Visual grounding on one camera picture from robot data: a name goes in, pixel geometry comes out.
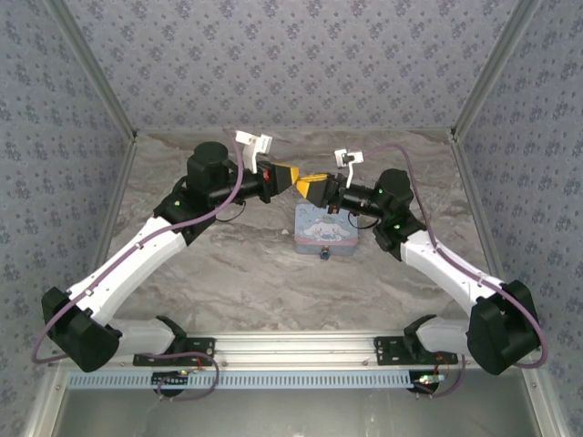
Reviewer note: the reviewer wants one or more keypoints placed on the aluminium frame post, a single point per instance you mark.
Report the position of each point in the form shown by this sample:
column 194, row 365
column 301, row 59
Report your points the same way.
column 95, row 73
column 496, row 68

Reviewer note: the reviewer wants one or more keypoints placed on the small circuit board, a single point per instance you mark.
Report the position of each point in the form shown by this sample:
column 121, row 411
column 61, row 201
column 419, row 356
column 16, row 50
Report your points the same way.
column 428, row 381
column 170, row 380

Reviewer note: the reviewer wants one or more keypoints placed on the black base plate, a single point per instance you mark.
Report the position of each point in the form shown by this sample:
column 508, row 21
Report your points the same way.
column 200, row 348
column 391, row 350

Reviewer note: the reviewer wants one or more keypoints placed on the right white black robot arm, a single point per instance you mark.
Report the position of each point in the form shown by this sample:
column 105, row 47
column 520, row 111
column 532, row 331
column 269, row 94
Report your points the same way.
column 448, row 268

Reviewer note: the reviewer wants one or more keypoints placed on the right small circuit board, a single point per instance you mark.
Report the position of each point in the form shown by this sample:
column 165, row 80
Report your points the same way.
column 428, row 381

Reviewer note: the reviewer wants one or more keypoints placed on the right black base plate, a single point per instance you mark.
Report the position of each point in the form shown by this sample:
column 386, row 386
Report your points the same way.
column 391, row 350

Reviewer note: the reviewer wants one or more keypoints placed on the left small circuit board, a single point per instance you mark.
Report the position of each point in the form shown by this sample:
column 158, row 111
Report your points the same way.
column 170, row 380

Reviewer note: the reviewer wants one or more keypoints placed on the small padlock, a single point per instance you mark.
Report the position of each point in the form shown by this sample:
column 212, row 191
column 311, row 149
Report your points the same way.
column 324, row 253

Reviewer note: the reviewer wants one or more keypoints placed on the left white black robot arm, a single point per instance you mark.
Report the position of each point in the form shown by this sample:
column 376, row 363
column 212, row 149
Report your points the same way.
column 136, row 259

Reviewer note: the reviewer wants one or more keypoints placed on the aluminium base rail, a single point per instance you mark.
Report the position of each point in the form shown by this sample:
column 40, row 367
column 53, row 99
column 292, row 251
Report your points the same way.
column 291, row 348

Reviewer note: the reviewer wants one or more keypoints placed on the aluminium side rail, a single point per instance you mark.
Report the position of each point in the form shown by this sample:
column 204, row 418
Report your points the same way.
column 119, row 196
column 476, row 209

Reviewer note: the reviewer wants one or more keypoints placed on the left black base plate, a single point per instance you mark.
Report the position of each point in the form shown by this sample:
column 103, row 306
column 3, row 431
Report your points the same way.
column 200, row 348

